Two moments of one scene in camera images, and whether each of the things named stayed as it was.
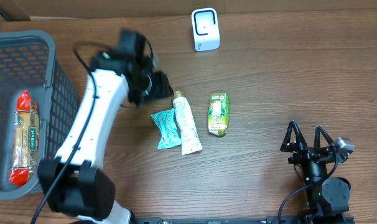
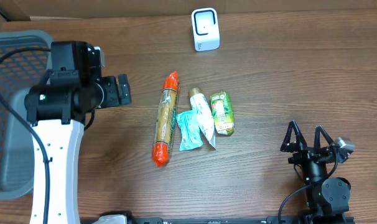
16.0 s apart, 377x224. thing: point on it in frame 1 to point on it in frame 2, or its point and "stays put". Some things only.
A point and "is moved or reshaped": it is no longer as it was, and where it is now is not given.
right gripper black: x=300 y=144 stays put
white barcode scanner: x=205 y=26 stays put
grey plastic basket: x=34 y=111 stays put
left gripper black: x=165 y=91 to x=115 y=94
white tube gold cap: x=190 y=141 to x=200 y=104
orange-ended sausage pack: x=25 y=140 to x=166 y=116
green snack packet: x=218 y=115 is moved or reshaped
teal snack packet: x=169 y=129 to x=191 y=135
